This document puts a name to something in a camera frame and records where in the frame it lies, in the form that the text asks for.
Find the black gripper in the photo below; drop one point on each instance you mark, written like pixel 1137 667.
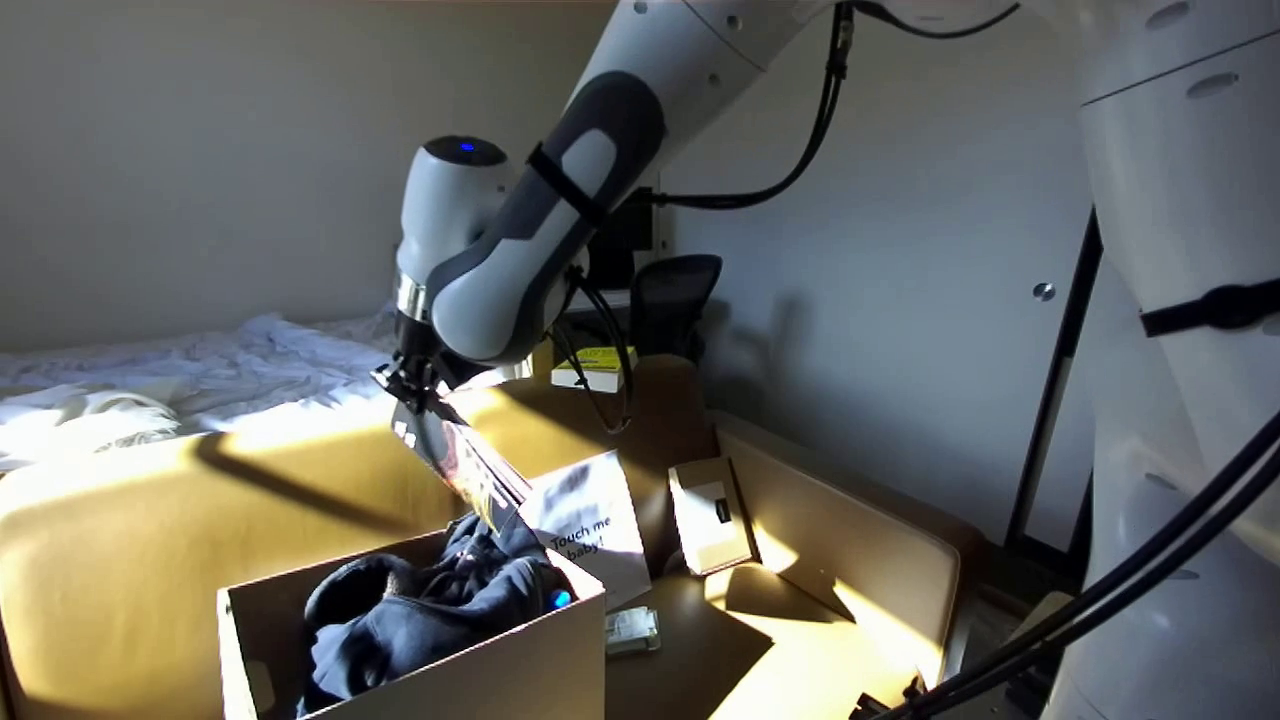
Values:
pixel 417 366

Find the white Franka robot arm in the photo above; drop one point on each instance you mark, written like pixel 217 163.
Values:
pixel 533 255

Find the yellow book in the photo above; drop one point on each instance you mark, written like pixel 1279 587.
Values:
pixel 598 375

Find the open cardboard box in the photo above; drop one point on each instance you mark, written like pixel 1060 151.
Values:
pixel 533 667

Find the large tan box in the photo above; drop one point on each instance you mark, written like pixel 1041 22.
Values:
pixel 855 572

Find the dark blue clothes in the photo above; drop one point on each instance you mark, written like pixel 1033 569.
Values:
pixel 427 606

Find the white bedding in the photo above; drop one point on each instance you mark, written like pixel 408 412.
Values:
pixel 175 386

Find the black office chair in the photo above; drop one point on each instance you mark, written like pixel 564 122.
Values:
pixel 673 301

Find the small greenish packet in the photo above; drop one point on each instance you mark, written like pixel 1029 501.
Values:
pixel 634 629

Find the black pole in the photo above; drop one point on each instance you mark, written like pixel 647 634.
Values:
pixel 1060 375

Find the light wooden bed frame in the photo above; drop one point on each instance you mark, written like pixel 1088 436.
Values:
pixel 134 563

